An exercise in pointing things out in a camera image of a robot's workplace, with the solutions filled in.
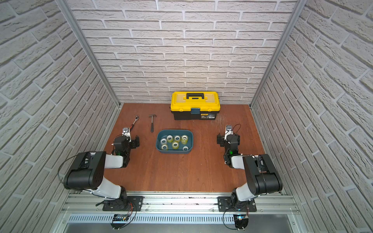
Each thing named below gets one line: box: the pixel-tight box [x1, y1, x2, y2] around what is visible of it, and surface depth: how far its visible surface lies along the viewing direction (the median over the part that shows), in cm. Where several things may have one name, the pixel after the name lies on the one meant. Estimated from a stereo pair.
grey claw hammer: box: [148, 114, 157, 133], surface depth 109 cm
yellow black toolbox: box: [170, 91, 221, 120], surface depth 101 cm
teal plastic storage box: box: [155, 129, 194, 154], surface depth 97 cm
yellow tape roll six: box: [180, 134, 188, 145], surface depth 99 cm
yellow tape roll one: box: [166, 134, 174, 143], surface depth 99 cm
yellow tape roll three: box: [171, 141, 180, 150], surface depth 94 cm
